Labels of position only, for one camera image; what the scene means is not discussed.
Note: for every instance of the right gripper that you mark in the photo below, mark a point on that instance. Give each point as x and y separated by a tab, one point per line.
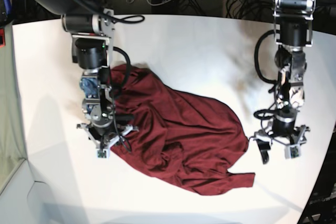
105	138

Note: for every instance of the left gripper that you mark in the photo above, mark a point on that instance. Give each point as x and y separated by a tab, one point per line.
265	138

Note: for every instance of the dark red t-shirt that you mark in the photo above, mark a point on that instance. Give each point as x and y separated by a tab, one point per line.
186	140

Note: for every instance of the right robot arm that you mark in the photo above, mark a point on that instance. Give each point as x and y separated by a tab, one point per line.
105	68

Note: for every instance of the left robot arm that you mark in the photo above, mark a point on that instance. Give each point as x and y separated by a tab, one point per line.
292	31

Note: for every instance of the red box at left edge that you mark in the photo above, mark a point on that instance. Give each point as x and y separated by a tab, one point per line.
2	38

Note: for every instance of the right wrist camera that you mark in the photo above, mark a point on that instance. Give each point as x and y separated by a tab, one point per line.
103	153

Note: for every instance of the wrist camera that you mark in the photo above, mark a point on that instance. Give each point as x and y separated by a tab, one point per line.
292	151
103	153

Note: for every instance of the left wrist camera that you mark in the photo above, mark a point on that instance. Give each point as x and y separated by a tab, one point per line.
292	151

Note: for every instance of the blue handled tool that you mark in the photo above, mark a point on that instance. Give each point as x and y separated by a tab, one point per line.
8	7

